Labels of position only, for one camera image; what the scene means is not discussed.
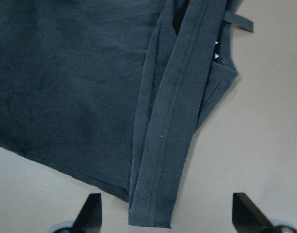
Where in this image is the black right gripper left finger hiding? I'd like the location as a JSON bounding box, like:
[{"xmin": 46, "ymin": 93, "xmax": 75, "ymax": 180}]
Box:
[{"xmin": 71, "ymin": 193, "xmax": 102, "ymax": 233}]

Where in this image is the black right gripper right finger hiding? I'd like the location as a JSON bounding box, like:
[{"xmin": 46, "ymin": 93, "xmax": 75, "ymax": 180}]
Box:
[{"xmin": 232, "ymin": 193, "xmax": 275, "ymax": 233}]

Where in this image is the black printed t-shirt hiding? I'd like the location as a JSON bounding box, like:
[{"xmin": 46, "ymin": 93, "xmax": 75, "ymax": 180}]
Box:
[{"xmin": 0, "ymin": 0, "xmax": 254, "ymax": 228}]

